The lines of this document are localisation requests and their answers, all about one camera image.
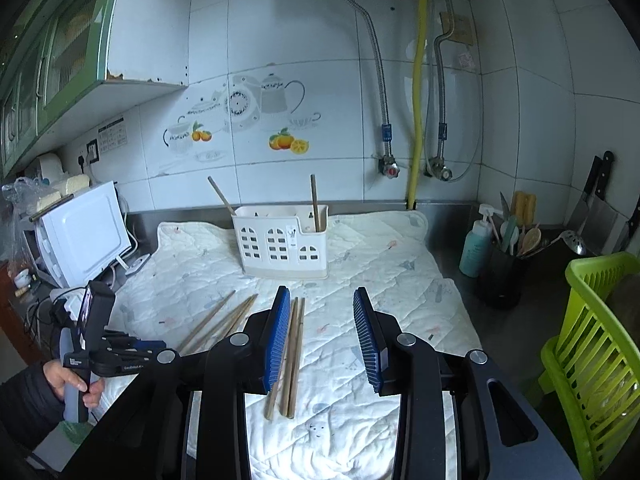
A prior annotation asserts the steel water valve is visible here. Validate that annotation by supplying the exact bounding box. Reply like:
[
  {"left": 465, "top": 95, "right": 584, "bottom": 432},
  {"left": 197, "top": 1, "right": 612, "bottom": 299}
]
[{"left": 426, "top": 156, "right": 455, "bottom": 182}]

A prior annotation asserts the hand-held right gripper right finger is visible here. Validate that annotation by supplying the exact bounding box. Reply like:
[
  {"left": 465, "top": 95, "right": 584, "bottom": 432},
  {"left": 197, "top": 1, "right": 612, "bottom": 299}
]
[{"left": 353, "top": 287, "right": 576, "bottom": 480}]

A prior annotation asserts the wooden spoon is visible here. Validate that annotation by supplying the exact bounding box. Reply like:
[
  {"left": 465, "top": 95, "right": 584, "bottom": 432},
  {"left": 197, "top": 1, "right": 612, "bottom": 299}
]
[{"left": 520, "top": 227, "right": 543, "bottom": 257}]

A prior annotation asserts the pale yellow foam block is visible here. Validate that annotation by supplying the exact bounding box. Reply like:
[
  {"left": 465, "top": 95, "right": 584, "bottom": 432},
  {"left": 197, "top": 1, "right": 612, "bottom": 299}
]
[{"left": 37, "top": 174, "right": 92, "bottom": 213}]

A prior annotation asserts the person's left forearm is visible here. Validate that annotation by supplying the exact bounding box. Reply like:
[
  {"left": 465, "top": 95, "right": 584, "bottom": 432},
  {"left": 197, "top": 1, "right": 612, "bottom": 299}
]
[{"left": 0, "top": 364, "right": 67, "bottom": 466}]

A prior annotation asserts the black handled kitchen knife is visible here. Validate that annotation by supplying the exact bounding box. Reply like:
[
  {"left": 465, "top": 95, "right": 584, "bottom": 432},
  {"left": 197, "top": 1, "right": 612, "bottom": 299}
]
[{"left": 567, "top": 156, "right": 604, "bottom": 235}]

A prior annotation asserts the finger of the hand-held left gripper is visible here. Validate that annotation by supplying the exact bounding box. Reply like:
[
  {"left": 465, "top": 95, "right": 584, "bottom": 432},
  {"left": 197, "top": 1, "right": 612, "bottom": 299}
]
[
  {"left": 103, "top": 331, "right": 167, "bottom": 354},
  {"left": 100, "top": 351, "right": 160, "bottom": 364}
]

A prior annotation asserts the yellow kitchen brush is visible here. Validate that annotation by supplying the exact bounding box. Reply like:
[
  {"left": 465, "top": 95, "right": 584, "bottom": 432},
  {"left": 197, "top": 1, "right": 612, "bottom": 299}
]
[{"left": 511, "top": 191, "right": 538, "bottom": 226}]

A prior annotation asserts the black utensil pot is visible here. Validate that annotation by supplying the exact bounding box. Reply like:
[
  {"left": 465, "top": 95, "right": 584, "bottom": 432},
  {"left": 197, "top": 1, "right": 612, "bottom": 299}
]
[{"left": 476, "top": 242, "right": 532, "bottom": 311}]

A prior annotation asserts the black handled steel cleaver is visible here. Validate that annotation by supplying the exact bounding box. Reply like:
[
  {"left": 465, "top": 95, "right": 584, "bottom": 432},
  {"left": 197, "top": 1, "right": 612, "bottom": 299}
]
[{"left": 587, "top": 151, "right": 631, "bottom": 257}]

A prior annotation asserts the brown paper tag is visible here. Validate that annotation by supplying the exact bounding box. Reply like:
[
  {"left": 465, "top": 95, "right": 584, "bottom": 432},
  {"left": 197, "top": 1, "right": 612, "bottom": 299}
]
[{"left": 439, "top": 11, "right": 476, "bottom": 45}]

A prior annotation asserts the teal spray bottle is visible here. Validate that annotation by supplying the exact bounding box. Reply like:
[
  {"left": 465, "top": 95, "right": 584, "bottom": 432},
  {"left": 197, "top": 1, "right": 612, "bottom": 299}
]
[{"left": 458, "top": 203, "right": 502, "bottom": 279}]

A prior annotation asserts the clear plastic bag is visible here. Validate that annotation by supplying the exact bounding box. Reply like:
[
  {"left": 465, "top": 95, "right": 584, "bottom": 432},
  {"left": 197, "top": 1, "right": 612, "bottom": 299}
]
[{"left": 1, "top": 176, "right": 43, "bottom": 221}]

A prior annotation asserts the white plastic chopstick holder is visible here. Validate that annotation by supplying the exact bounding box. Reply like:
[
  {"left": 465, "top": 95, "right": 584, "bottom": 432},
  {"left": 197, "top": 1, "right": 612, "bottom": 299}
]
[{"left": 231, "top": 203, "right": 331, "bottom": 279}]

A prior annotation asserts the white spatula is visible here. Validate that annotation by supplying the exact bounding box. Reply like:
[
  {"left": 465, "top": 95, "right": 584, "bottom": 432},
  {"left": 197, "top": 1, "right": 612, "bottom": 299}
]
[{"left": 500, "top": 215, "right": 521, "bottom": 256}]

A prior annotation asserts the green plastic bag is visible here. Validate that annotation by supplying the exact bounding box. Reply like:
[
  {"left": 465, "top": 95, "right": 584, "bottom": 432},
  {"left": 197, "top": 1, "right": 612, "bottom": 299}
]
[{"left": 57, "top": 420, "right": 96, "bottom": 448}]

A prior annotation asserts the red handled water valve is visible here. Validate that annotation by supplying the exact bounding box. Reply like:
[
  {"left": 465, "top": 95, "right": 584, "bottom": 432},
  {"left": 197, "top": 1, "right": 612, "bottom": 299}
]
[{"left": 376, "top": 156, "right": 402, "bottom": 180}]

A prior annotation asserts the green plastic chair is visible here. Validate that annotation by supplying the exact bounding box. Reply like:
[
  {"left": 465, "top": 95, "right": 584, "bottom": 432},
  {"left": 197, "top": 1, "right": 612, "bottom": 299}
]
[{"left": 539, "top": 251, "right": 640, "bottom": 480}]

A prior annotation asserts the white microwave oven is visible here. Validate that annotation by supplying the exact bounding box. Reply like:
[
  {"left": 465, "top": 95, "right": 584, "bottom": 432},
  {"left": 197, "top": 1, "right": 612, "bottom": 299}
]
[{"left": 31, "top": 181, "right": 133, "bottom": 288}]

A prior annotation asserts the yellow gas hose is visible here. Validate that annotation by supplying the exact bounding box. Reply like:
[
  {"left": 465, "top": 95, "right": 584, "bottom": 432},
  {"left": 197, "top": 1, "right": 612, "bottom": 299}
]
[{"left": 406, "top": 0, "right": 431, "bottom": 211}]

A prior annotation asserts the white quilted mat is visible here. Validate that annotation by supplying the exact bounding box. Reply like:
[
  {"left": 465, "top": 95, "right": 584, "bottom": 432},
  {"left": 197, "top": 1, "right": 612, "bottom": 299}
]
[{"left": 107, "top": 209, "right": 485, "bottom": 480}]

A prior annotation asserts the printed chart sticker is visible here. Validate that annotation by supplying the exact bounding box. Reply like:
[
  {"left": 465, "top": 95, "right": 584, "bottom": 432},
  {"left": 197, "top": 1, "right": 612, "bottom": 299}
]
[{"left": 96, "top": 117, "right": 127, "bottom": 155}]

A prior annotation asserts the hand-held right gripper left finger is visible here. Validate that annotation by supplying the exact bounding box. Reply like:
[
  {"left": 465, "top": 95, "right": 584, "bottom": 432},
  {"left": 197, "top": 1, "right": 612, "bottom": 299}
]
[{"left": 75, "top": 286, "right": 292, "bottom": 480}]

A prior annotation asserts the green wall cabinet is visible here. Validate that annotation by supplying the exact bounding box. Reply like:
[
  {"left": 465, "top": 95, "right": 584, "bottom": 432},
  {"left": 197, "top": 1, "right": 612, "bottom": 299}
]
[{"left": 0, "top": 0, "right": 196, "bottom": 177}]

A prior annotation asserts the steel flexible hose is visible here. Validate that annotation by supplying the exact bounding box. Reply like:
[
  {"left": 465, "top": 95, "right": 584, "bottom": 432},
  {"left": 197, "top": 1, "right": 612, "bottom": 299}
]
[
  {"left": 429, "top": 0, "right": 455, "bottom": 161},
  {"left": 336, "top": 0, "right": 395, "bottom": 161}
]

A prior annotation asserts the wall power outlet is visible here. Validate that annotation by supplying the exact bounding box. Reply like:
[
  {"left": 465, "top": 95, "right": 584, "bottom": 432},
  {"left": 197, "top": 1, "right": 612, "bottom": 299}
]
[{"left": 76, "top": 140, "right": 101, "bottom": 171}]

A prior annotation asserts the steel slotted ladle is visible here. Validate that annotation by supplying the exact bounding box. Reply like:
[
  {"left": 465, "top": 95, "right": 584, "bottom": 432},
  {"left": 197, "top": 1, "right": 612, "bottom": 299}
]
[{"left": 542, "top": 230, "right": 587, "bottom": 257}]

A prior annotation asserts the person's left hand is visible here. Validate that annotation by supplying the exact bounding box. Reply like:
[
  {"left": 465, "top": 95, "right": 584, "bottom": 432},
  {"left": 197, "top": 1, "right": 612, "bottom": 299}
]
[{"left": 42, "top": 359, "right": 107, "bottom": 411}]

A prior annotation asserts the white plastic jug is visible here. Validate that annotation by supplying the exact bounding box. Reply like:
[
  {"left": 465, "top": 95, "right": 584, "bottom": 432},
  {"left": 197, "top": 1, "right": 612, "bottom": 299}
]
[{"left": 36, "top": 152, "right": 67, "bottom": 183}]

